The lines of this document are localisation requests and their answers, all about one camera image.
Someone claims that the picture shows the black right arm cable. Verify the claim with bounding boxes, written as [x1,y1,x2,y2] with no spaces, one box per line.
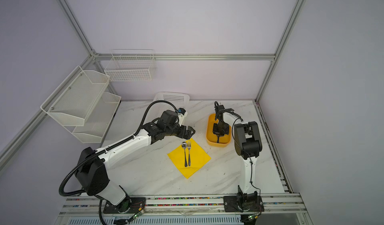
[213,101,262,196]

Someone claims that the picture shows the silver fork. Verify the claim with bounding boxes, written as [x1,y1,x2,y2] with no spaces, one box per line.
[187,140,192,167]

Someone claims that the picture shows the yellow plastic tray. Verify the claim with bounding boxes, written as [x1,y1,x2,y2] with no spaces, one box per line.
[206,113,232,147]

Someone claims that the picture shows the white wire wall basket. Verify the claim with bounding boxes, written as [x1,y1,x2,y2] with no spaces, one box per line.
[105,49,157,82]

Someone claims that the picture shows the white perforated plastic basket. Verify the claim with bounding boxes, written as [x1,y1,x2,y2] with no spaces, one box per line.
[150,92,190,118]

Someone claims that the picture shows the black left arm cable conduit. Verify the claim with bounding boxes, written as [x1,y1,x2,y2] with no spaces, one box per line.
[58,100,179,197]

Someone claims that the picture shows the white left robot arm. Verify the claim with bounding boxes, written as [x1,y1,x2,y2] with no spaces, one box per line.
[75,108,195,211]

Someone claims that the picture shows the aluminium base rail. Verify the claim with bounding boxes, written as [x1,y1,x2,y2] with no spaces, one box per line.
[55,194,313,225]

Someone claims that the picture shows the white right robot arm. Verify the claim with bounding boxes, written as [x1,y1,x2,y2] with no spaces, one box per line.
[213,101,263,214]

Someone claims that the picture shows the silver spoon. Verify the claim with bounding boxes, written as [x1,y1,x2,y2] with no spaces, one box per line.
[182,141,188,167]

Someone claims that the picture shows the white mesh upper wall shelf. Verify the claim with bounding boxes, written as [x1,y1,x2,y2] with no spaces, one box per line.
[41,66,110,126]

